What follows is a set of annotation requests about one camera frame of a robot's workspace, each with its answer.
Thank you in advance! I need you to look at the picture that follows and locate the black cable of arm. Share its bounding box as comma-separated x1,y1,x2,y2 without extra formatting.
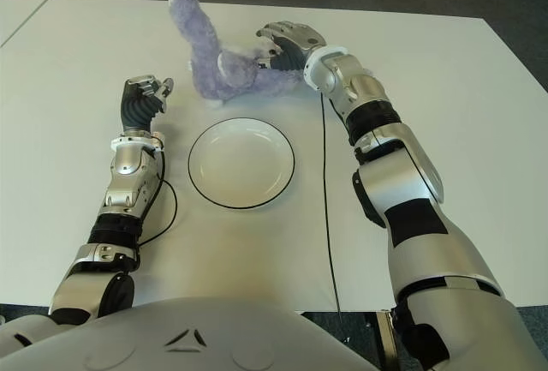
136,147,179,246
319,92,343,316

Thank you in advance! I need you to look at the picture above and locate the white plate with black rim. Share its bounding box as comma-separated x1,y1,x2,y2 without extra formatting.
187,117,296,211

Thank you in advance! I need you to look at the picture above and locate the grey robot torso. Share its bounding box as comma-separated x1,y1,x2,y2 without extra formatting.
0,296,378,371

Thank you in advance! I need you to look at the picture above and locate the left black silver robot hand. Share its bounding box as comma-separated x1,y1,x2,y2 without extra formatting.
119,74,176,132

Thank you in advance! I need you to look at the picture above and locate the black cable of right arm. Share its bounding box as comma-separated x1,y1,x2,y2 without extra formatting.
319,92,343,316

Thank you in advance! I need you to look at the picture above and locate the purple plush rabbit doll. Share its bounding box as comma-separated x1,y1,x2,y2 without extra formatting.
166,0,301,110

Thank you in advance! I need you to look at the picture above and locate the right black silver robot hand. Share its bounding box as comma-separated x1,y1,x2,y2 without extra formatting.
255,21,326,73

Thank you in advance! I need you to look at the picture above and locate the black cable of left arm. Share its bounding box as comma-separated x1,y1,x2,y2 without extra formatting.
136,147,179,246

